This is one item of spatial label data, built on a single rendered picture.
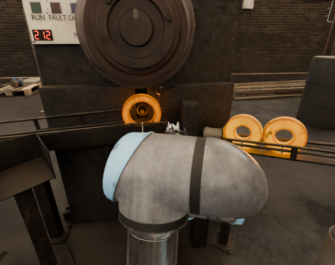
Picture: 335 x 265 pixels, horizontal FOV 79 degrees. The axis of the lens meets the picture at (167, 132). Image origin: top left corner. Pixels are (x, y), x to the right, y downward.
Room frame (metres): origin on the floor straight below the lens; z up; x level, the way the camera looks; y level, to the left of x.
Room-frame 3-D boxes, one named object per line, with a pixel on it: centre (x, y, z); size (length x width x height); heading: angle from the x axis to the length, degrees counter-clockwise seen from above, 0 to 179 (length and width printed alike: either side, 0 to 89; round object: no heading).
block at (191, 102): (0.98, -0.11, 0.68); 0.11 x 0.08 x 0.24; 6
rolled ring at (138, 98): (0.94, 0.12, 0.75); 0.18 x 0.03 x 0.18; 97
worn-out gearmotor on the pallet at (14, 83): (4.54, 3.25, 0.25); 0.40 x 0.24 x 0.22; 6
